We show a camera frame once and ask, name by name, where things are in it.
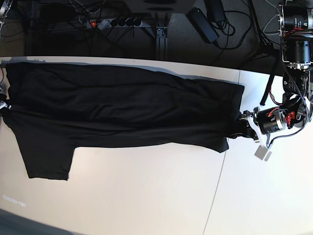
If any vertical aluminium frame post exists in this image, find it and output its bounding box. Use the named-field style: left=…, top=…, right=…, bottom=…
left=156, top=24, right=168, bottom=61

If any white power strip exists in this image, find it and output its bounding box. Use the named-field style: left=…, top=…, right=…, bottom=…
left=82, top=17, right=146, bottom=30

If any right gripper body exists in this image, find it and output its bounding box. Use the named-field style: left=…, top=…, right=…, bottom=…
left=0, top=94, right=11, bottom=115

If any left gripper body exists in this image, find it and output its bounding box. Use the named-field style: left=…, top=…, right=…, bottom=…
left=254, top=107, right=289, bottom=135

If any black power adapter brick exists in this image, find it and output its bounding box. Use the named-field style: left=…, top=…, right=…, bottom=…
left=187, top=7, right=219, bottom=44

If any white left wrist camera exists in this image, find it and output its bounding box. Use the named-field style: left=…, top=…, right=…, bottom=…
left=254, top=145, right=272, bottom=162

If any black T-shirt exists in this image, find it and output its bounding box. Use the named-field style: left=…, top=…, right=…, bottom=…
left=1, top=63, right=245, bottom=180

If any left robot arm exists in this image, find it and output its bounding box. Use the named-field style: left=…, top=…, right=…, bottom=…
left=230, top=0, right=313, bottom=141

